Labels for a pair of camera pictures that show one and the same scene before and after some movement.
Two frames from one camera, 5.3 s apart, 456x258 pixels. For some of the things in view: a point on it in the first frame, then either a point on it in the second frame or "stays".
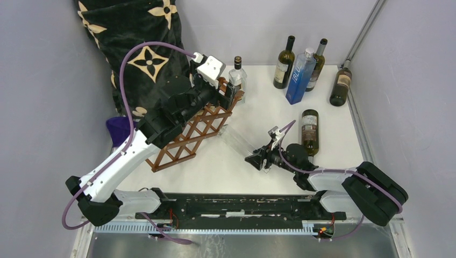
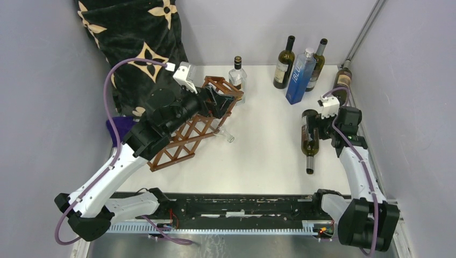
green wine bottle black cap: [285, 65] stays
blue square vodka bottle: [302, 74] stays
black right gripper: [256, 159] → [320, 123]
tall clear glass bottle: [233, 137] → [215, 123]
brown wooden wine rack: [207, 124] stays
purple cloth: [118, 129] stays
